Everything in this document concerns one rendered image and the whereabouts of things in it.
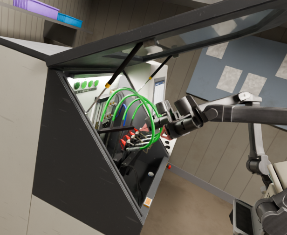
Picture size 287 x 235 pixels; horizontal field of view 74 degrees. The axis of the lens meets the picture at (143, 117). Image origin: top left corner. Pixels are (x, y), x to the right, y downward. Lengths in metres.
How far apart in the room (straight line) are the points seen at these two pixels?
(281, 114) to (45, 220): 1.16
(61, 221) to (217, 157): 2.28
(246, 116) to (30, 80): 0.85
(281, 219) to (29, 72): 1.07
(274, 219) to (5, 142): 1.17
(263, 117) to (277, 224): 0.34
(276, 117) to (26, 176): 1.11
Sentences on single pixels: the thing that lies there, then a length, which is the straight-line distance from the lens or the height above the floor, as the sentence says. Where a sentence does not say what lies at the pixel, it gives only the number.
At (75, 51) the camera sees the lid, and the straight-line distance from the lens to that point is 0.77.
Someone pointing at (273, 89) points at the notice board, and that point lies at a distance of 2.75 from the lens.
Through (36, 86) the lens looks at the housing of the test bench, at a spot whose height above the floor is 1.35.
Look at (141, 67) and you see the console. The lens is 1.41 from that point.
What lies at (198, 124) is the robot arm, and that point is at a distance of 0.70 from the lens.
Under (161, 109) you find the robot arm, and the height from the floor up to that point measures 1.38.
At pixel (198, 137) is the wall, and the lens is 2.89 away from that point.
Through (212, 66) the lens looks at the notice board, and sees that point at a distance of 2.73.
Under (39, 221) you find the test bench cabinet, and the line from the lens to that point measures 1.28.
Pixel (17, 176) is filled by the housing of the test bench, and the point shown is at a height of 0.85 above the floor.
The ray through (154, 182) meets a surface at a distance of 1.17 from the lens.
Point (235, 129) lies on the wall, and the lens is 2.82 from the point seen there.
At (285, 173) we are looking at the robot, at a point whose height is 1.34.
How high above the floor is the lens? 1.63
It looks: 19 degrees down
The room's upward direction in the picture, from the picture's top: 18 degrees clockwise
